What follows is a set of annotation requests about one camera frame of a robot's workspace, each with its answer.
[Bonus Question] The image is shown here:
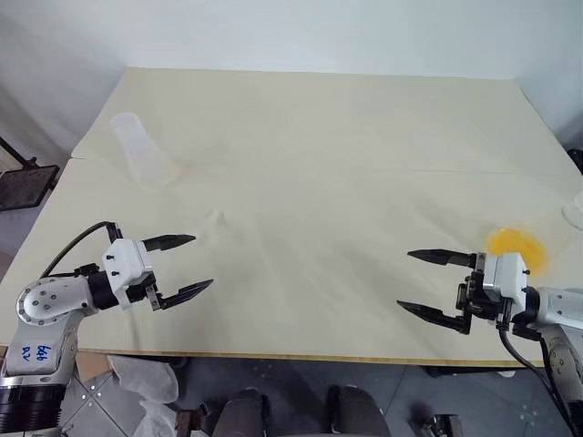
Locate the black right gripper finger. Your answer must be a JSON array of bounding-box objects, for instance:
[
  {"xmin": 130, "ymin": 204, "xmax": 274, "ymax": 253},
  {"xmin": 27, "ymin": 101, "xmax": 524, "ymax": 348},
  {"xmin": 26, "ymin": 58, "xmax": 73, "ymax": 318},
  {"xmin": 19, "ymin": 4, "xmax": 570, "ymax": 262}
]
[
  {"xmin": 396, "ymin": 300, "xmax": 473, "ymax": 337},
  {"xmin": 406, "ymin": 248, "xmax": 477, "ymax": 269}
]

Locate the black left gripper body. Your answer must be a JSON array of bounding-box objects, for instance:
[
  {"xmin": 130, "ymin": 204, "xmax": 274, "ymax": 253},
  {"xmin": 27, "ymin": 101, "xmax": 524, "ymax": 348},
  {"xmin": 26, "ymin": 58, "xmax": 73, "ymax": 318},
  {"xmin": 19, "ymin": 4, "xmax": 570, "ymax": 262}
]
[{"xmin": 125, "ymin": 270, "xmax": 161, "ymax": 313}]

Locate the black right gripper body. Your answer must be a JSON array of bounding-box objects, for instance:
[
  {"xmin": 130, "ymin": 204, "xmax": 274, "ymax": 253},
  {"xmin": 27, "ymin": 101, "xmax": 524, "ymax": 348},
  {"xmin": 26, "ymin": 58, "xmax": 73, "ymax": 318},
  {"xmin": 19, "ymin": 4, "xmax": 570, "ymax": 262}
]
[{"xmin": 455, "ymin": 252, "xmax": 503, "ymax": 320}]

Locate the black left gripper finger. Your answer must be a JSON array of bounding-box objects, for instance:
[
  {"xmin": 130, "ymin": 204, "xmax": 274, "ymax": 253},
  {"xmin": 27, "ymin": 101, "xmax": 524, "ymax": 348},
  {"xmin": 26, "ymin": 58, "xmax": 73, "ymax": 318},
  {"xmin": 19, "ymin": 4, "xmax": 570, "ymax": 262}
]
[
  {"xmin": 151, "ymin": 279, "xmax": 216, "ymax": 313},
  {"xmin": 143, "ymin": 234, "xmax": 198, "ymax": 253}
]

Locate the small frosted plastic cup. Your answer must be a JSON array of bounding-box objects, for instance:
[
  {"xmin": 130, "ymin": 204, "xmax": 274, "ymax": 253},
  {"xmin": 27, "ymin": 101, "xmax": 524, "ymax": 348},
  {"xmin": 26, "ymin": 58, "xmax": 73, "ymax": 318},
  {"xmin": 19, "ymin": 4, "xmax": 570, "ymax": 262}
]
[{"xmin": 108, "ymin": 112, "xmax": 177, "ymax": 190}]

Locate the dark table underframe piece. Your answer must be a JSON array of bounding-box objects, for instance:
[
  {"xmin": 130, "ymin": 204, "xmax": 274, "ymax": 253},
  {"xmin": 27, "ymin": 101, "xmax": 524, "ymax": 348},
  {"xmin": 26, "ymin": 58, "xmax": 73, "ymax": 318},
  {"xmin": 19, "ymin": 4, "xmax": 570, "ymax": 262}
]
[{"xmin": 425, "ymin": 363, "xmax": 518, "ymax": 380}]

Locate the white plastic bag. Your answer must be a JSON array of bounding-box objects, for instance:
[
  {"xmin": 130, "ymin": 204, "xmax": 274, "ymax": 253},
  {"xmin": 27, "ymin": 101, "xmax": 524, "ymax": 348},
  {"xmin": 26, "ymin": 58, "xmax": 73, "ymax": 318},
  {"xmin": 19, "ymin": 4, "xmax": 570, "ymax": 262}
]
[{"xmin": 107, "ymin": 354, "xmax": 180, "ymax": 437}]

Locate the brown cardboard piece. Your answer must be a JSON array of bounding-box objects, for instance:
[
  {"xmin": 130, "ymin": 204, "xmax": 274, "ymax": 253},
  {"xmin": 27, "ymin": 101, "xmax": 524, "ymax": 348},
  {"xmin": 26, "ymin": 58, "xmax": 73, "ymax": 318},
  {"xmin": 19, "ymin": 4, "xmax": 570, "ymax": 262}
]
[{"xmin": 74, "ymin": 350, "xmax": 115, "ymax": 381}]

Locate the dark rounded shape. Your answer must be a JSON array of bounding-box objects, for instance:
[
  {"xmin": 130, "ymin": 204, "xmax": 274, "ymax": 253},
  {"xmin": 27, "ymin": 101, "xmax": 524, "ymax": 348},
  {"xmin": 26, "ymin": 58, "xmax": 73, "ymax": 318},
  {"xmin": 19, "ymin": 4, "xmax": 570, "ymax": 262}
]
[
  {"xmin": 220, "ymin": 388, "xmax": 271, "ymax": 437},
  {"xmin": 326, "ymin": 384, "xmax": 391, "ymax": 437}
]

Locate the dark object beside table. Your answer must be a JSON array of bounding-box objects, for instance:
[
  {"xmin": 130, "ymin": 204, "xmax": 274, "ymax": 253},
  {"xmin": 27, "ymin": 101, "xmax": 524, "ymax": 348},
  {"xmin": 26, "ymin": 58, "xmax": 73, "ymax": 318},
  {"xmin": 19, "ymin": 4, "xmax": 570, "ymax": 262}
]
[{"xmin": 566, "ymin": 144, "xmax": 583, "ymax": 177}]

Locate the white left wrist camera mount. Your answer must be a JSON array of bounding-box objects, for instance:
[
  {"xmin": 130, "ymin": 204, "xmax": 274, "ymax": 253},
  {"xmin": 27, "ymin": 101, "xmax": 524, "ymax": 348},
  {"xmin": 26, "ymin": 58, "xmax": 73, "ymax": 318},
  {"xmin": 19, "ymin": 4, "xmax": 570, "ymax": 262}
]
[{"xmin": 100, "ymin": 239, "xmax": 156, "ymax": 310}]

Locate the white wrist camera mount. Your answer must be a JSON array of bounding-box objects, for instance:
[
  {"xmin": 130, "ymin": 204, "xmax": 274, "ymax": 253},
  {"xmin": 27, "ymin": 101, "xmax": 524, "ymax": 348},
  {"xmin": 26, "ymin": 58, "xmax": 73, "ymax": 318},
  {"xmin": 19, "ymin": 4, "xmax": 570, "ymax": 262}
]
[
  {"xmin": 100, "ymin": 239, "xmax": 156, "ymax": 310},
  {"xmin": 481, "ymin": 251, "xmax": 532, "ymax": 316}
]

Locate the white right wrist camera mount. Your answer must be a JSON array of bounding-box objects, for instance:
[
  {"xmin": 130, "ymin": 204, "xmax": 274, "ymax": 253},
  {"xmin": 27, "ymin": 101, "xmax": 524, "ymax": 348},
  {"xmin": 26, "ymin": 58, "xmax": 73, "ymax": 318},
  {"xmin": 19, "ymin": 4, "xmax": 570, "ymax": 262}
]
[{"xmin": 481, "ymin": 251, "xmax": 532, "ymax": 316}]

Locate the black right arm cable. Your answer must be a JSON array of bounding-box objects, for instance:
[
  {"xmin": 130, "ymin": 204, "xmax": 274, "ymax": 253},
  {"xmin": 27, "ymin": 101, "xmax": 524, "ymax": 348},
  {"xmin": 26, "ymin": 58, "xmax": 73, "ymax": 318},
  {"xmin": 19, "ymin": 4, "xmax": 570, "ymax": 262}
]
[{"xmin": 496, "ymin": 290, "xmax": 576, "ymax": 432}]

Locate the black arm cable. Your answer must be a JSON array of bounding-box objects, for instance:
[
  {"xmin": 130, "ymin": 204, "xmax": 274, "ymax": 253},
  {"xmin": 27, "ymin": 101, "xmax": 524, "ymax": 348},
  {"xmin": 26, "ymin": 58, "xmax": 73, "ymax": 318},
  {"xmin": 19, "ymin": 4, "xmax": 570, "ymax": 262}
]
[
  {"xmin": 496, "ymin": 290, "xmax": 576, "ymax": 432},
  {"xmin": 38, "ymin": 221, "xmax": 125, "ymax": 279}
]

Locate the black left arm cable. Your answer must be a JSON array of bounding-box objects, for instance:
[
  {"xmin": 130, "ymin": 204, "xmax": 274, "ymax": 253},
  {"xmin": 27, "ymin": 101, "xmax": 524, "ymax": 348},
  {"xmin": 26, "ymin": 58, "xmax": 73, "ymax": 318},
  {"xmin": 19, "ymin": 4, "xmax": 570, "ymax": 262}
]
[{"xmin": 38, "ymin": 221, "xmax": 125, "ymax": 279}]

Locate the black mesh metal frame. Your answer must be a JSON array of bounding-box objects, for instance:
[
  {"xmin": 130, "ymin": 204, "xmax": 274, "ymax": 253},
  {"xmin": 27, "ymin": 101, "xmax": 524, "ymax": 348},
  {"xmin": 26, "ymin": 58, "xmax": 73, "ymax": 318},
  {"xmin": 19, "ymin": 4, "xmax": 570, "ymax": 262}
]
[{"xmin": 0, "ymin": 136, "xmax": 61, "ymax": 213}]

